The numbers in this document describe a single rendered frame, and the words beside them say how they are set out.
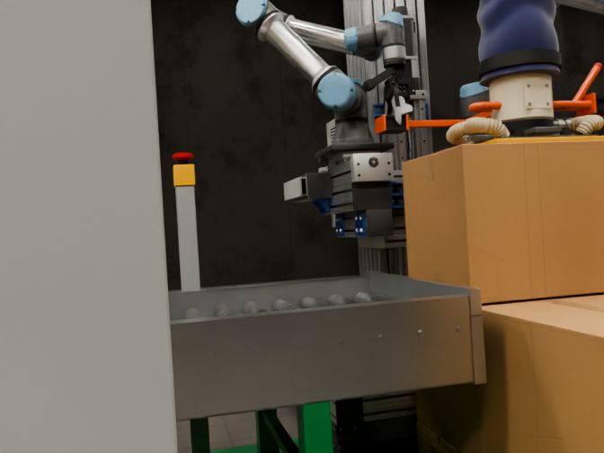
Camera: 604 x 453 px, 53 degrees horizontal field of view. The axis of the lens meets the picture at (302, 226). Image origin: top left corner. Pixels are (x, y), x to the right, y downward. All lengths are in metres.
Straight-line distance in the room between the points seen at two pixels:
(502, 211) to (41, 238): 1.29
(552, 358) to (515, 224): 0.42
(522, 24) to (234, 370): 1.20
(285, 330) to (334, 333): 0.11
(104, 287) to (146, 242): 0.04
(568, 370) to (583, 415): 0.08
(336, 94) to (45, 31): 1.56
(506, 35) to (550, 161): 0.38
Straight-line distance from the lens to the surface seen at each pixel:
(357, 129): 2.09
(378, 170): 1.96
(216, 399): 1.25
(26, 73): 0.47
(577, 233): 1.71
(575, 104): 1.94
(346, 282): 1.94
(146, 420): 0.47
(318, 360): 1.27
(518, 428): 1.48
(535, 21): 1.84
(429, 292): 1.56
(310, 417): 1.29
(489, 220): 1.57
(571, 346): 1.27
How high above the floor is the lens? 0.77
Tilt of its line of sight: level
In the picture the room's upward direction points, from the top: 3 degrees counter-clockwise
